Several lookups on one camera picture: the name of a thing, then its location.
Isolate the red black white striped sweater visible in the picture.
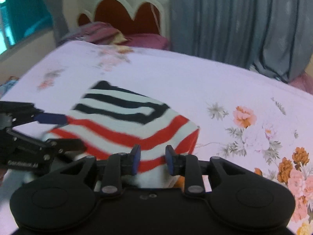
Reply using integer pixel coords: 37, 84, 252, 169
43, 81, 200, 188

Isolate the floral pink bed sheet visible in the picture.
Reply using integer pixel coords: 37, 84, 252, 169
3, 41, 312, 234

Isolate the purple crumpled blanket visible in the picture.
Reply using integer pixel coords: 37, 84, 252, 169
58, 22, 169, 50

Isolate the teal glass window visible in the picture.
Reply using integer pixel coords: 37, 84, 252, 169
1, 0, 52, 53

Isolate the grey window curtain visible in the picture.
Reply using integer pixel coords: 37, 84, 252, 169
43, 0, 68, 46

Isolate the red white scalloped headboard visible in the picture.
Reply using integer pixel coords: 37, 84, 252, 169
77, 0, 167, 37

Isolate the grey blue curtain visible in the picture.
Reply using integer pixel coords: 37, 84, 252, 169
170, 0, 312, 83

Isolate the white hanging cord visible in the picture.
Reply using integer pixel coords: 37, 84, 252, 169
148, 2, 162, 33

